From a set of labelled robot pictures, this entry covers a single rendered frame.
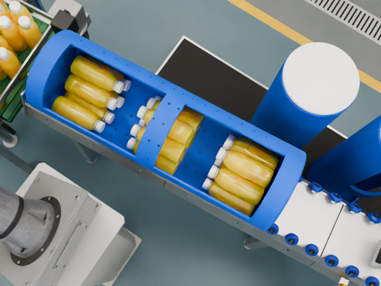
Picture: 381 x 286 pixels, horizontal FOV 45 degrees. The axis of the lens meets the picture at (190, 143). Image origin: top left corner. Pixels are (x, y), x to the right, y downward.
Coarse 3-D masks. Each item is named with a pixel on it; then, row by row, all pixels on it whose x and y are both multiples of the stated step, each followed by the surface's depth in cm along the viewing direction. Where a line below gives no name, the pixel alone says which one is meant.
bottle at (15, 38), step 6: (12, 24) 163; (0, 30) 163; (6, 30) 162; (12, 30) 163; (18, 30) 166; (6, 36) 164; (12, 36) 165; (18, 36) 167; (12, 42) 168; (18, 42) 170; (24, 42) 173; (18, 48) 173; (24, 48) 176
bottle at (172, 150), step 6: (138, 132) 149; (138, 138) 148; (168, 138) 147; (168, 144) 146; (174, 144) 147; (180, 144) 147; (162, 150) 147; (168, 150) 146; (174, 150) 146; (180, 150) 146; (168, 156) 147; (174, 156) 146; (180, 156) 146
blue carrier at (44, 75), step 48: (48, 48) 142; (96, 48) 147; (48, 96) 161; (144, 96) 164; (192, 96) 145; (144, 144) 140; (192, 144) 164; (288, 144) 145; (192, 192) 147; (288, 192) 134
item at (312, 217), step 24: (48, 120) 173; (96, 144) 170; (216, 216) 170; (288, 216) 163; (312, 216) 163; (336, 216) 164; (360, 216) 164; (264, 240) 167; (312, 240) 161; (336, 240) 162; (360, 240) 162; (312, 264) 165; (360, 264) 160
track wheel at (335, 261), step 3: (327, 255) 156; (330, 255) 155; (333, 255) 155; (327, 258) 155; (330, 258) 155; (333, 258) 154; (336, 258) 155; (327, 261) 156; (330, 261) 156; (333, 261) 155; (336, 261) 154; (327, 264) 157; (330, 264) 156; (333, 264) 156; (336, 264) 155
